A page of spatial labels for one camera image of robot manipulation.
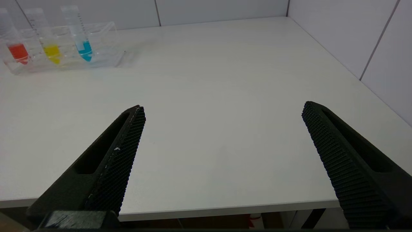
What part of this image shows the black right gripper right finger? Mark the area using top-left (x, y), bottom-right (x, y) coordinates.
top-left (302, 101), bottom-right (412, 230)

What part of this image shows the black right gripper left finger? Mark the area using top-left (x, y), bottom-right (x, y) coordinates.
top-left (26, 105), bottom-right (146, 223)

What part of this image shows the test tube with blue pigment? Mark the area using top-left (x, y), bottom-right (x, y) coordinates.
top-left (60, 5), bottom-right (93, 62)

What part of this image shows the test tube with red pigment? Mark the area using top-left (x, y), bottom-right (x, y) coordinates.
top-left (0, 8), bottom-right (30, 65)

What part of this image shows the clear acrylic test tube rack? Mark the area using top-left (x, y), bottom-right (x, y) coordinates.
top-left (2, 22), bottom-right (126, 75)

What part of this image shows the test tube with yellow pigment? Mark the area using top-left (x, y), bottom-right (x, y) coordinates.
top-left (24, 8), bottom-right (62, 65)

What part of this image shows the black table leg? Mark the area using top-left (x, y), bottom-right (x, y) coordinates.
top-left (301, 209), bottom-right (326, 229)

